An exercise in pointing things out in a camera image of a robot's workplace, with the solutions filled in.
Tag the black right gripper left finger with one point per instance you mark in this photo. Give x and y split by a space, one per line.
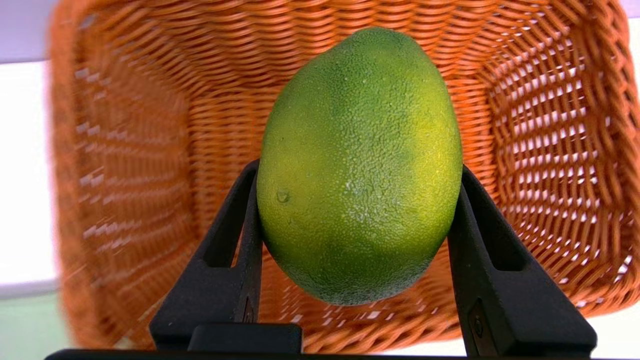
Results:
220 295

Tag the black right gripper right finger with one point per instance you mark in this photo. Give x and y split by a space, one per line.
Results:
500 310

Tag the green lime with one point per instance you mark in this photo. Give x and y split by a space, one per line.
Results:
360 170

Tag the orange wicker basket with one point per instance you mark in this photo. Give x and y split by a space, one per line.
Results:
175 125

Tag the light green plastic tray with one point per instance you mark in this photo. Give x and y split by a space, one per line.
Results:
25 330

